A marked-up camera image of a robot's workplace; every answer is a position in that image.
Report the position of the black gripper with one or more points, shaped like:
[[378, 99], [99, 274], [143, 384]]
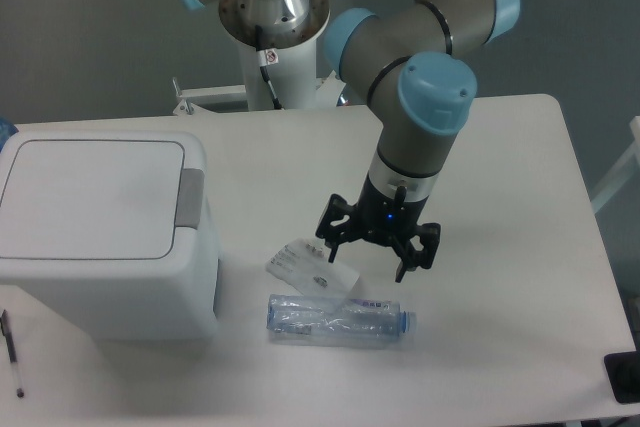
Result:
[[376, 218]]

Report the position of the black device at table edge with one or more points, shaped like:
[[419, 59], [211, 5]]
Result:
[[623, 373]]

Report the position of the white push-button trash can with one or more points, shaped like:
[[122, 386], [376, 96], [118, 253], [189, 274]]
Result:
[[112, 230]]

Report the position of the clear plastic water bottle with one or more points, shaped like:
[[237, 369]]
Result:
[[334, 322]]

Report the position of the blue object at left edge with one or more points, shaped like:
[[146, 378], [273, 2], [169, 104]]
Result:
[[7, 130]]

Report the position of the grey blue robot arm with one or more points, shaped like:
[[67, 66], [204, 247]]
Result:
[[409, 71]]

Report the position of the black white pen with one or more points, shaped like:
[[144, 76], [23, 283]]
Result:
[[12, 354]]

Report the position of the clear bag with screws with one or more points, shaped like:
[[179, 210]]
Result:
[[304, 264]]

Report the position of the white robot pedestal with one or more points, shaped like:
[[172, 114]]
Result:
[[277, 45]]

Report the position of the white frame at right edge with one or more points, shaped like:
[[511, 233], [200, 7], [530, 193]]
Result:
[[623, 169]]

